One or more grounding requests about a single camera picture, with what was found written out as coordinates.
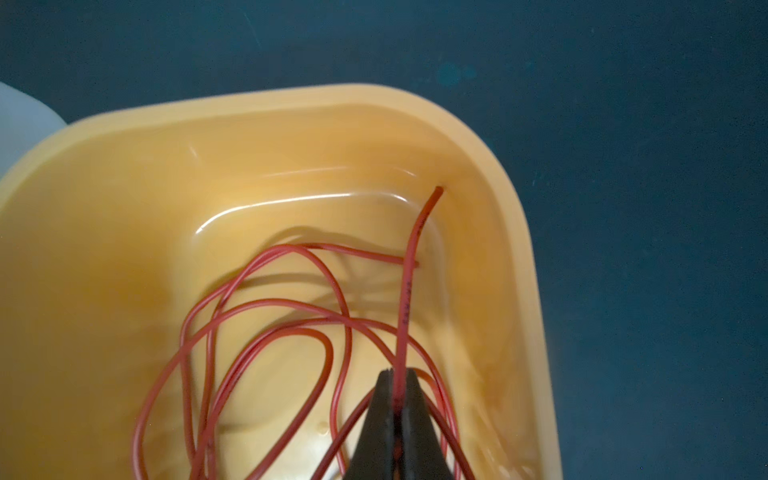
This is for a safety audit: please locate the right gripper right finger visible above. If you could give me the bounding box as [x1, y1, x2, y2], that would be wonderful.
[399, 369, 453, 480]

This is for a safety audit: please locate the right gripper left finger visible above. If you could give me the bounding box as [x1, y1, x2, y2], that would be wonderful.
[343, 370, 395, 480]

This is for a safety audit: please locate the yellow plastic bin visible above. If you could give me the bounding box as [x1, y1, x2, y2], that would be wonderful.
[1, 85, 562, 479]

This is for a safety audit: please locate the white plastic bin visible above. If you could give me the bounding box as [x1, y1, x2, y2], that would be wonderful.
[0, 82, 67, 176]

